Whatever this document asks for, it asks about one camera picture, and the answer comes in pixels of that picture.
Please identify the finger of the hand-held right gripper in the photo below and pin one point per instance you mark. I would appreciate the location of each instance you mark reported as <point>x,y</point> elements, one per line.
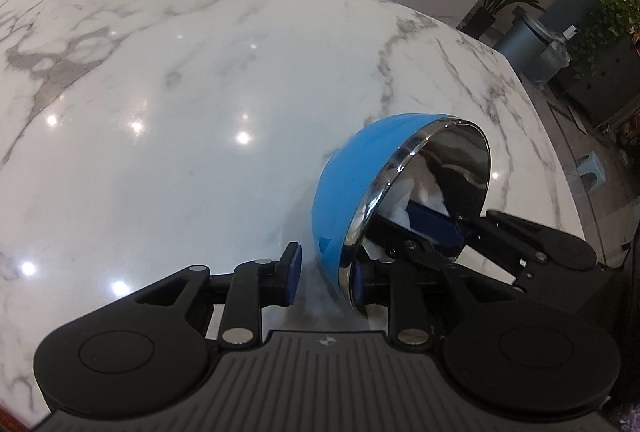
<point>515,232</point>
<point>400,234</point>

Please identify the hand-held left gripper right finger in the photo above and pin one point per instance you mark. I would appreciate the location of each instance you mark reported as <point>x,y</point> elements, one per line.
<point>357,284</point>

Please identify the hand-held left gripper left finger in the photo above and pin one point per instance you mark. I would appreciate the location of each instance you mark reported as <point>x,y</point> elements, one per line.
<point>292,274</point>

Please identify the blue steel-lined bowl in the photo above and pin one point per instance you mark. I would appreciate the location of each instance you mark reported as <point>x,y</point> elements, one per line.
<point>350,192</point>

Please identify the small blue stool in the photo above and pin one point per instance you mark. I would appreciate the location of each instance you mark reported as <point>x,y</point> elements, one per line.
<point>592,169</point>

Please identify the dark planter cabinet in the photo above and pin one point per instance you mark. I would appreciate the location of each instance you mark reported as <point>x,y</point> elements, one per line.
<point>605,89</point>

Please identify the grey blue trash bin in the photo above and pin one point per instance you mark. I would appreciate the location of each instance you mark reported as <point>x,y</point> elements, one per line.
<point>522,46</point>

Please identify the green leafy vine plant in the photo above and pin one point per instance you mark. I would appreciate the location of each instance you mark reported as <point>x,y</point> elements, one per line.
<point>612,14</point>

